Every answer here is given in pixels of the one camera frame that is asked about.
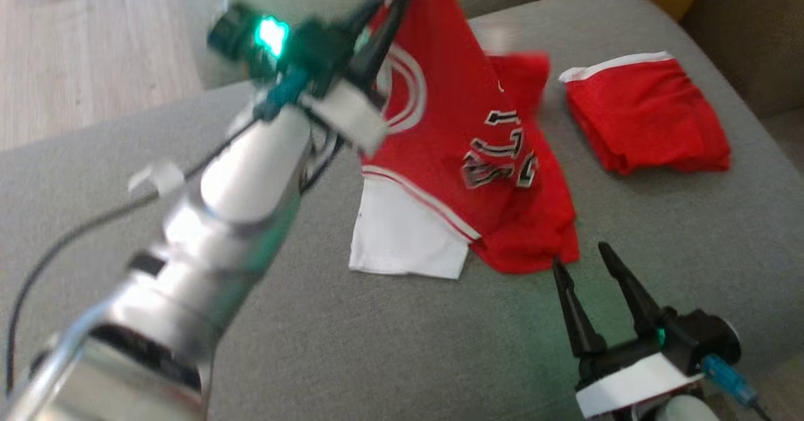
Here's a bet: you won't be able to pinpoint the folded red shorts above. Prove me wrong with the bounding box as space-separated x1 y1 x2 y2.
558 50 732 177

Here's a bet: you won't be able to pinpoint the brown-grey sofa side cushion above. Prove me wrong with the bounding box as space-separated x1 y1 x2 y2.
682 0 804 120

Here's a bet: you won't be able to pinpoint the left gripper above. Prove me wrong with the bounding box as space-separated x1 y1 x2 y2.
251 0 421 156

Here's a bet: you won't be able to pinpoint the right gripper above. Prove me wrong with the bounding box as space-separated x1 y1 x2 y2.
553 242 704 419

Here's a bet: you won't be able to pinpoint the white cable tag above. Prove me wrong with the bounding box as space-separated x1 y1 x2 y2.
129 160 187 197

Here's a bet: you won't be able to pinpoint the blue cable connector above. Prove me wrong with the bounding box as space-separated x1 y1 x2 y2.
700 355 758 408
254 69 312 123

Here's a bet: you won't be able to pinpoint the yellow and grey sofa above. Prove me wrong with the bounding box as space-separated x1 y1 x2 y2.
0 0 804 421

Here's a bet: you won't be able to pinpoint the red and white basketball jersey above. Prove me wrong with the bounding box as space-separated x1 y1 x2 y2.
349 0 580 282

